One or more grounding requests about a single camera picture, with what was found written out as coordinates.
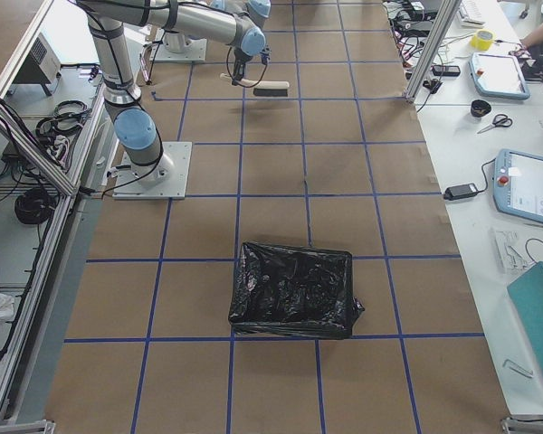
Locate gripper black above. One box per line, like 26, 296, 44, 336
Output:
232, 50, 252, 86

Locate beige hand brush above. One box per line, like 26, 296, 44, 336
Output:
219, 73, 291, 98

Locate black round cup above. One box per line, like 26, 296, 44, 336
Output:
470, 99, 492, 118

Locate yellow tape roll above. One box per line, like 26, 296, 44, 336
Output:
470, 29, 494, 52

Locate black power adapter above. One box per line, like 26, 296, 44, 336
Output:
443, 183, 480, 201

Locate blue teach pendant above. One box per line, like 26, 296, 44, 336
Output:
492, 149, 543, 223
469, 52, 530, 100

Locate scissors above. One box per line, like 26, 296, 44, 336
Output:
478, 113, 513, 134

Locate hex key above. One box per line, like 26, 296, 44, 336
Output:
502, 358, 534, 379

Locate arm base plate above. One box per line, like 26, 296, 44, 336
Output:
112, 141, 193, 200
150, 30, 207, 63

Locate aluminium frame post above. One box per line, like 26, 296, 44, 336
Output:
404, 0, 460, 102

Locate coiled black cable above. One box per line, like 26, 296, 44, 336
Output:
14, 186, 55, 225

